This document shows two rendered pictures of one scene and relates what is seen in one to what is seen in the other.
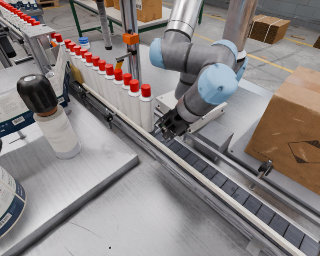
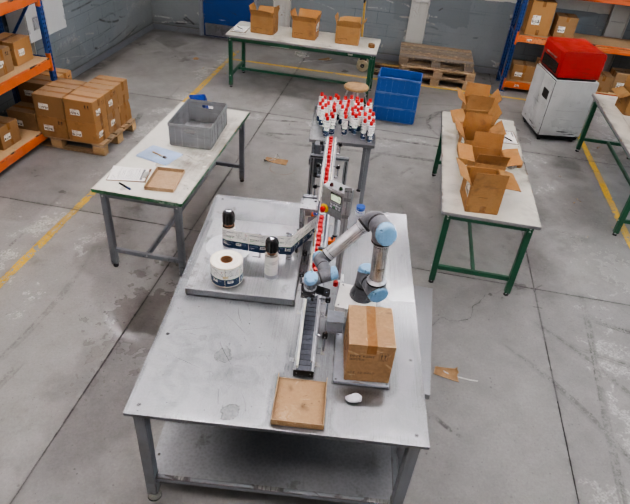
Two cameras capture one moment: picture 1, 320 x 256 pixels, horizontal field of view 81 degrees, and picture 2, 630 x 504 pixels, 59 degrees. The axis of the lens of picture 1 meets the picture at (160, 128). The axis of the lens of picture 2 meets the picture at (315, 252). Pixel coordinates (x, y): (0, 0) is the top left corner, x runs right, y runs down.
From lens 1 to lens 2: 281 cm
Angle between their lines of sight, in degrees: 35
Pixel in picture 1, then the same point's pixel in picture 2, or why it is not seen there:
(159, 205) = (280, 324)
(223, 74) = (310, 275)
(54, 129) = (268, 262)
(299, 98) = (353, 312)
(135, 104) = not seen: hidden behind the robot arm
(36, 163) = (254, 272)
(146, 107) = not seen: hidden behind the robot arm
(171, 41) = (319, 255)
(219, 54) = (324, 270)
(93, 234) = (249, 312)
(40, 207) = (242, 288)
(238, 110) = not seen: hidden behind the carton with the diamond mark
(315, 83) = (375, 315)
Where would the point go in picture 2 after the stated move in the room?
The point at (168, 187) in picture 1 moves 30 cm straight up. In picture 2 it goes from (292, 322) to (294, 284)
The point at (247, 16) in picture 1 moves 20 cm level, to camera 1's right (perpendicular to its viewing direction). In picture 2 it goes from (374, 264) to (401, 283)
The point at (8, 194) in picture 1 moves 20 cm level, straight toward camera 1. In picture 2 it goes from (237, 274) to (241, 295)
